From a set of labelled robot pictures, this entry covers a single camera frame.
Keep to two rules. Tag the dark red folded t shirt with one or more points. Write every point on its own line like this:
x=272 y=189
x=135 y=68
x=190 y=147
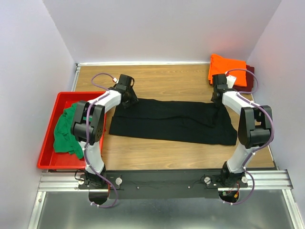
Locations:
x=249 y=80

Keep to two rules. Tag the orange folded t shirt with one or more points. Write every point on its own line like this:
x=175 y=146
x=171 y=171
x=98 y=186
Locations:
x=220 y=65

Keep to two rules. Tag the green crumpled t shirt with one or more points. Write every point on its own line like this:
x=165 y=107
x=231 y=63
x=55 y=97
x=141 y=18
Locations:
x=64 y=141

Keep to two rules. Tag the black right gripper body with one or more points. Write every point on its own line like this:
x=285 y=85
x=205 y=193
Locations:
x=215 y=101

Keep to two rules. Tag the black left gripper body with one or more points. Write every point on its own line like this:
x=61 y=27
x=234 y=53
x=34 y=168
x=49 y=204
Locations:
x=132 y=98

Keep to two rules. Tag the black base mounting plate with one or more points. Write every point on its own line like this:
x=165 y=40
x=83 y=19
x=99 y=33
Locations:
x=163 y=184

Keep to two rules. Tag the black t shirt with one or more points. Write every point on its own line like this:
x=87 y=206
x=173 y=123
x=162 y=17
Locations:
x=193 y=122

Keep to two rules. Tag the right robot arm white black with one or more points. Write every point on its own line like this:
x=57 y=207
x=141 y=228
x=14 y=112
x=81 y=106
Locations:
x=255 y=129

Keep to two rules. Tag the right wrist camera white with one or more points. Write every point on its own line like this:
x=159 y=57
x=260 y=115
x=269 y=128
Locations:
x=230 y=81

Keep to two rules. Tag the aluminium frame rail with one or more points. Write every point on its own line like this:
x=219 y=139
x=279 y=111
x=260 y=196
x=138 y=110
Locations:
x=263 y=180

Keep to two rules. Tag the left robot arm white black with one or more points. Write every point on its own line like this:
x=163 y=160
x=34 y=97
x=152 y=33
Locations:
x=88 y=125

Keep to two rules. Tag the red plastic tray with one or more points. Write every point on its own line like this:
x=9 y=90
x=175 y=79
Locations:
x=48 y=158

